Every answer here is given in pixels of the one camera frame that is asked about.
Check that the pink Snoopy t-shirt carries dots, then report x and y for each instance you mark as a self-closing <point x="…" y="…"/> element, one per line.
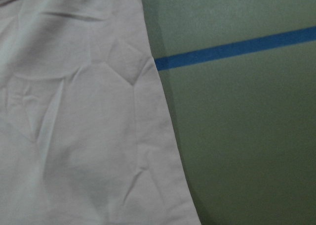
<point x="86" y="137"/>

